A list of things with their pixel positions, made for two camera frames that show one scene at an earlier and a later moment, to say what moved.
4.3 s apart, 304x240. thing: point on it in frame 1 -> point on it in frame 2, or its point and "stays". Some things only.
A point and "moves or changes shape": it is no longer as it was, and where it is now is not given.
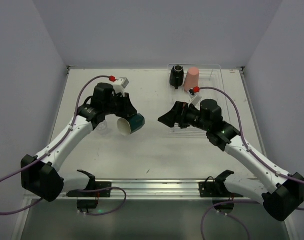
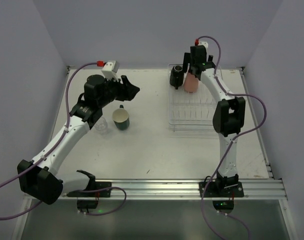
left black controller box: x=89 y=204 stays
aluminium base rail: x=150 y=190 stays
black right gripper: x=181 y=115 -> x=187 y=64
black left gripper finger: x=128 y=109 -> x=129 y=90
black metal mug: x=176 y=76 stays
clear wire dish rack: x=210 y=86 stays
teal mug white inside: x=130 y=124 moves or changes shape
